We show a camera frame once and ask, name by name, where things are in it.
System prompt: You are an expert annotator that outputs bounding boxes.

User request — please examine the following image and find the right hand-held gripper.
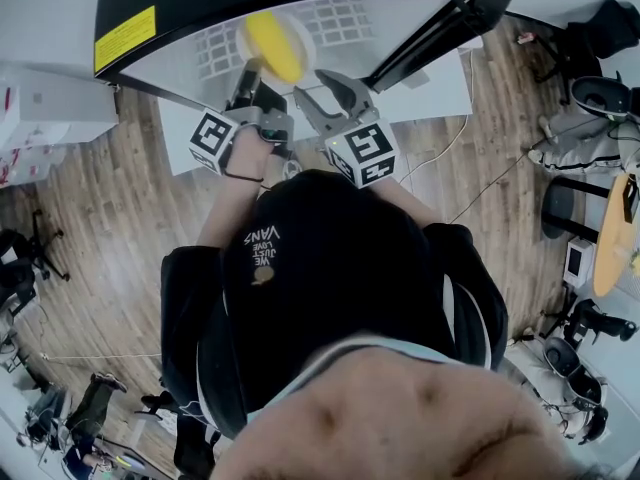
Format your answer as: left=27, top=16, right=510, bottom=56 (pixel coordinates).
left=292, top=68, right=400, bottom=190

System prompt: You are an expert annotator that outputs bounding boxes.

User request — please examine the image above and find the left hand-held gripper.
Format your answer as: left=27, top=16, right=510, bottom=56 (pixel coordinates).
left=188, top=60, right=295, bottom=175

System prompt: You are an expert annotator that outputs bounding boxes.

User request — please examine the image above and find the yellow banana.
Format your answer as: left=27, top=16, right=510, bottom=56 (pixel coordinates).
left=245, top=11, right=305, bottom=82

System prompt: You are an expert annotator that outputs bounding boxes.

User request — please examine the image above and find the white plate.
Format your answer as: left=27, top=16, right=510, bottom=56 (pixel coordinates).
left=235, top=10, right=317, bottom=87

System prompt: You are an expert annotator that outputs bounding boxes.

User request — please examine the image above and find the person's left forearm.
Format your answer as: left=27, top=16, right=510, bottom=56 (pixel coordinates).
left=195, top=130, right=275, bottom=250

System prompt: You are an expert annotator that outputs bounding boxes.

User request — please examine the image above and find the person's right forearm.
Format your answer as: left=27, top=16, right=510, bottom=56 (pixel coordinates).
left=370, top=180, right=437, bottom=230

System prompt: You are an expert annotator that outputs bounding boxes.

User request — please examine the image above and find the black wrist band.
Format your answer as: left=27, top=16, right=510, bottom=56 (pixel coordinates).
left=222, top=167, right=265, bottom=184

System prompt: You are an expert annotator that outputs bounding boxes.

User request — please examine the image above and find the white table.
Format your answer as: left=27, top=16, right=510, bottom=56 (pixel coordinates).
left=157, top=42, right=475, bottom=177

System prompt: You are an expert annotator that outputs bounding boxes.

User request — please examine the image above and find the person's black printed shirt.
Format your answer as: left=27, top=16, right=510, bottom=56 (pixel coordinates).
left=222, top=169, right=454, bottom=414

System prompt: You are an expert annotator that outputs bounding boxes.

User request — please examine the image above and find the long white box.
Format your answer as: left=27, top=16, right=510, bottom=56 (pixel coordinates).
left=0, top=65, right=120, bottom=145

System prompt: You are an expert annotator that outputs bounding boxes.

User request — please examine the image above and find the pile of clear plastic packs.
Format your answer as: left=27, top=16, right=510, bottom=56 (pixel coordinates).
left=0, top=135, right=69, bottom=189

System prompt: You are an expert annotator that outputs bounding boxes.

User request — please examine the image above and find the black round stool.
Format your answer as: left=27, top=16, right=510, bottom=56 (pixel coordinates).
left=540, top=175, right=614, bottom=243

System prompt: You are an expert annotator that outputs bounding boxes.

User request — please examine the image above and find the gray shell chair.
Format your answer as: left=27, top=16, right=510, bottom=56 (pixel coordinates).
left=542, top=336, right=609, bottom=409
left=569, top=75, right=639, bottom=119

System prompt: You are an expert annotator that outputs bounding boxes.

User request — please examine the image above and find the black office chair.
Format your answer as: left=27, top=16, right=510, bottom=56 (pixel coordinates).
left=519, top=0, right=640, bottom=104
left=0, top=210, right=71, bottom=314

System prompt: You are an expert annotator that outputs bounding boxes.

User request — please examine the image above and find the small white device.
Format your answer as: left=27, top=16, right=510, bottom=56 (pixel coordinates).
left=563, top=235, right=596, bottom=285

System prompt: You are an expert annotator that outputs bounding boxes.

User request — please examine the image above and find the round wooden table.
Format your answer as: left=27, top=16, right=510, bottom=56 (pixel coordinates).
left=592, top=172, right=640, bottom=298

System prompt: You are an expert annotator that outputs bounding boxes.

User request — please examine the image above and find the person's chin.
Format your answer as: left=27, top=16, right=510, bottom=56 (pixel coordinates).
left=209, top=340, right=571, bottom=480

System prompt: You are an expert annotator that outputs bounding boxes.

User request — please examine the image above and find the white cable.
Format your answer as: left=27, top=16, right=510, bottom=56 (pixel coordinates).
left=398, top=47, right=476, bottom=182

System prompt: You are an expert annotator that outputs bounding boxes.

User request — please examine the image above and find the thin black cable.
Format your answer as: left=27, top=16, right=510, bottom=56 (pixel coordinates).
left=447, top=117, right=591, bottom=225

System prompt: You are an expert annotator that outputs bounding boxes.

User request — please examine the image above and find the white floor cord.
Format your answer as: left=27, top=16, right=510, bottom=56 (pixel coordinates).
left=39, top=351, right=164, bottom=362

